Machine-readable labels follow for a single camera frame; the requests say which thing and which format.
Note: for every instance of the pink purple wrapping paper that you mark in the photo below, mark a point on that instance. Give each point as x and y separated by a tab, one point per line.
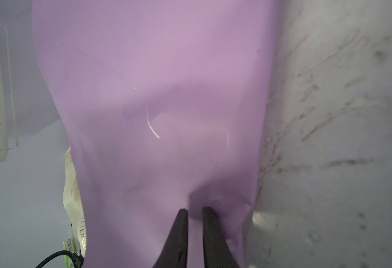
163	103

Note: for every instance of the cream ribbon roll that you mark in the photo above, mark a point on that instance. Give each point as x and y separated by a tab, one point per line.
73	204

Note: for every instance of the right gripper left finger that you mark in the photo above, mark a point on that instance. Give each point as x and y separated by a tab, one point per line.
175	251

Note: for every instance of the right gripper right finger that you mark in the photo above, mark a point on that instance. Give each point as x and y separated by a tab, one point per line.
215	248

